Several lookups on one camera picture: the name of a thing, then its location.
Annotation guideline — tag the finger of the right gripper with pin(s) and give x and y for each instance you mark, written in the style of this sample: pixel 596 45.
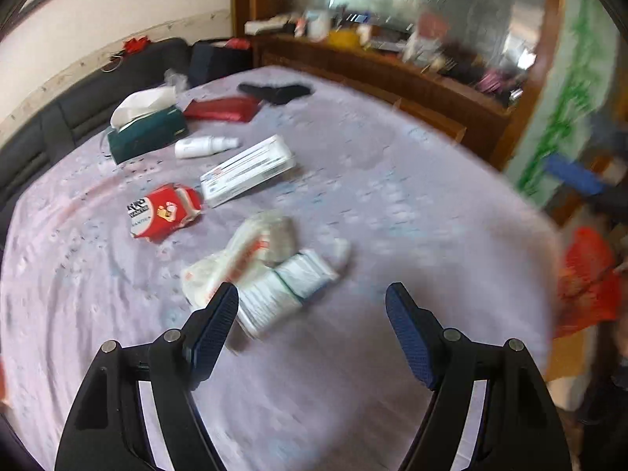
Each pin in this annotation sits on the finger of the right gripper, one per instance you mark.
pixel 573 175

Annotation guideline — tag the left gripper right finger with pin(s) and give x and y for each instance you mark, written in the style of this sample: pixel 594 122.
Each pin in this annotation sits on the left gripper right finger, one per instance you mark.
pixel 418 333

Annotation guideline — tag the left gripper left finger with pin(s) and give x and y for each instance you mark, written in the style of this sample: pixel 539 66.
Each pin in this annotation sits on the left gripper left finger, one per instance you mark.
pixel 205 334

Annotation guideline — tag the red white snack wrapper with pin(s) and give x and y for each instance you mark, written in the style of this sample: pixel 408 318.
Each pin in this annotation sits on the red white snack wrapper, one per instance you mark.
pixel 163 211

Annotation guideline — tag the wooden glass partition cabinet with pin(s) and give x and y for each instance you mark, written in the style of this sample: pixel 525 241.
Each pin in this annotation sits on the wooden glass partition cabinet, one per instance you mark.
pixel 523 77

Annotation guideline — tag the white spray bottle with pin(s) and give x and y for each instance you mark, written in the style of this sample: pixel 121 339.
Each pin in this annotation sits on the white spray bottle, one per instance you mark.
pixel 191 148

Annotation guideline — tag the long white medicine box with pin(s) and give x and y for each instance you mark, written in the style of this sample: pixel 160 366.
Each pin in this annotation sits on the long white medicine box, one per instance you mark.
pixel 248 169

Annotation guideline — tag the dark green tissue box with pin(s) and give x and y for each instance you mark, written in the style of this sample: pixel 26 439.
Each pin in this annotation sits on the dark green tissue box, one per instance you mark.
pixel 147 133

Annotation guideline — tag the red flat pouch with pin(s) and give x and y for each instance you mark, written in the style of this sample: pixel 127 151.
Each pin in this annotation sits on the red flat pouch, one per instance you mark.
pixel 230 109

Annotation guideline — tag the black leather sofa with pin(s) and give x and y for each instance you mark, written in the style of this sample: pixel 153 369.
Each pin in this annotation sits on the black leather sofa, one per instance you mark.
pixel 82 110

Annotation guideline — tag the black sock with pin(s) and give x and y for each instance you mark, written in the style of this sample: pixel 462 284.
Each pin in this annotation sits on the black sock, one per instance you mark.
pixel 274 94

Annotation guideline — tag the clear plastic bag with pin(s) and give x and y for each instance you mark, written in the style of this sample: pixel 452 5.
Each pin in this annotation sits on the clear plastic bag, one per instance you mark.
pixel 177 80

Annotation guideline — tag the dark blue bag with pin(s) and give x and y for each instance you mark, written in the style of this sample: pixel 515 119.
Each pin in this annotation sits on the dark blue bag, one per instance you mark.
pixel 215 59

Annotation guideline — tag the red item on sofa back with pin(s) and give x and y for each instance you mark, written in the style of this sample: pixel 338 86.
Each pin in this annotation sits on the red item on sofa back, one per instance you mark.
pixel 132 46

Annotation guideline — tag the white cup on shelf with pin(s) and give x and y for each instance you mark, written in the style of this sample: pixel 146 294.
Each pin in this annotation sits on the white cup on shelf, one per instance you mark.
pixel 318 25

